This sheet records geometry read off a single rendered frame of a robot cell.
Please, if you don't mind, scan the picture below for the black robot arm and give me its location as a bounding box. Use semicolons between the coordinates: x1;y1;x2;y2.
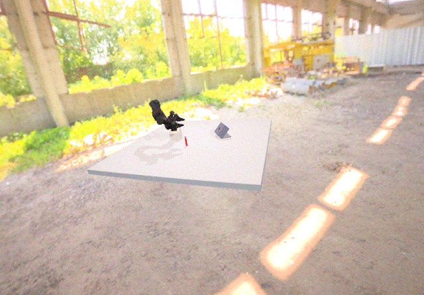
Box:
149;100;175;130

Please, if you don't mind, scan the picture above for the grey sloped panel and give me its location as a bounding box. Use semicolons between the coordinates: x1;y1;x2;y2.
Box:
214;122;231;139

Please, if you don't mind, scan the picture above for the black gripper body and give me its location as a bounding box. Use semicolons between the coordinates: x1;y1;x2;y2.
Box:
165;113;177;130

